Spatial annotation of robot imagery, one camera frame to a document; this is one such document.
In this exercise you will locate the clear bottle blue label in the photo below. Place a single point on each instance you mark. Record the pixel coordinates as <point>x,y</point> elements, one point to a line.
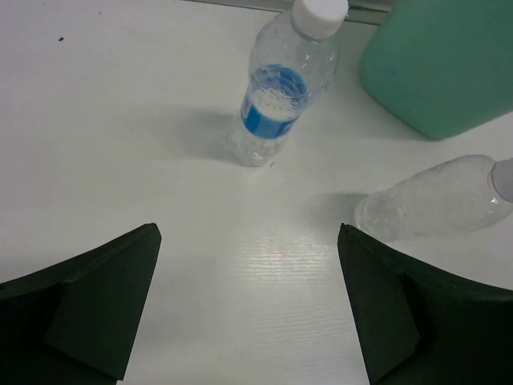
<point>292,61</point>

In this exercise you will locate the green plastic bin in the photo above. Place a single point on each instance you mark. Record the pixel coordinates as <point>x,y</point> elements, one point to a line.
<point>442,67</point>

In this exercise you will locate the clear bottle blue-white cap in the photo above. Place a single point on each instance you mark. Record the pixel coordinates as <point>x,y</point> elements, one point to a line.
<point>462,195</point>

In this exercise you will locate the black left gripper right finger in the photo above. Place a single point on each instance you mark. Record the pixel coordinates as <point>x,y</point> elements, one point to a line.
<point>418,324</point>

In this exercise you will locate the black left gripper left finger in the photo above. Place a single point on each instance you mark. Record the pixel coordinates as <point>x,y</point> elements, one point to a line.
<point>75,322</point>

